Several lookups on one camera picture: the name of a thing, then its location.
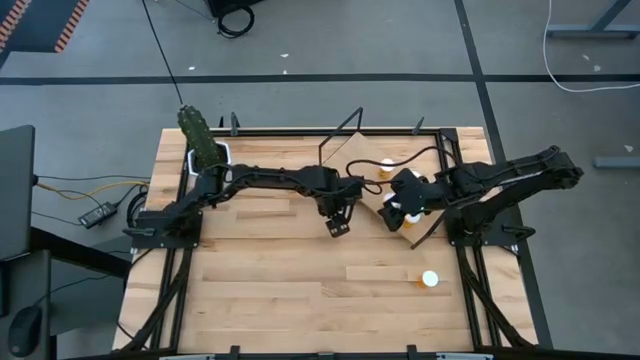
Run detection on wooden shelf black wire frame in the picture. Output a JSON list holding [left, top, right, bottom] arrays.
[[317, 105, 454, 250]]

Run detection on black table frame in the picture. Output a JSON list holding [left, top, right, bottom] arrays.
[[112, 112, 539, 360]]

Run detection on grey floor bar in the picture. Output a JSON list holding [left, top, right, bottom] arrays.
[[593, 155, 640, 169]]

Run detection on yellow cable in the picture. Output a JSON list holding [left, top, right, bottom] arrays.
[[37, 179, 151, 201]]

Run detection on grey desk leg frame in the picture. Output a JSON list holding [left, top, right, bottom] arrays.
[[544, 0, 640, 40]]

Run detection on green cactus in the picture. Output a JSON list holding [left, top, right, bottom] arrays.
[[177, 103, 226, 171]]

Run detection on white floor cable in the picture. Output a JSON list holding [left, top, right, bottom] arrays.
[[542, 0, 640, 94]]

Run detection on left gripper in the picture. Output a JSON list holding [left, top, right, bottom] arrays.
[[319, 182, 366, 240]]

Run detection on black computer mouse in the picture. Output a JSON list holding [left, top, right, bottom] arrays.
[[6, 304, 44, 359]]

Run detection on dark grey desk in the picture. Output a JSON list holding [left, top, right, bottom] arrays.
[[0, 224, 132, 360]]

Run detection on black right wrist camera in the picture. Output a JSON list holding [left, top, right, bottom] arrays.
[[394, 171, 432, 201]]

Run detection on black equipment case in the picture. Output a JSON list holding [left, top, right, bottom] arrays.
[[206, 0, 266, 19]]

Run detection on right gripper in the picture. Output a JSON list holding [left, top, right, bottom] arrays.
[[378, 192, 446, 233]]

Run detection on coiled black cable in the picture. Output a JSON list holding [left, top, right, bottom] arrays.
[[216, 4, 256, 40]]

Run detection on dark grey monitor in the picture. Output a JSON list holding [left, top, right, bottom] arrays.
[[0, 124, 37, 262]]

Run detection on black floor cable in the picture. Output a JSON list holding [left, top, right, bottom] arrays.
[[141, 0, 185, 107]]

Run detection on black power adapter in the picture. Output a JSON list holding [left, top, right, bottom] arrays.
[[78, 201, 120, 230]]

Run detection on black camera cable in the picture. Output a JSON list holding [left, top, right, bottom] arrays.
[[344, 145, 445, 196]]

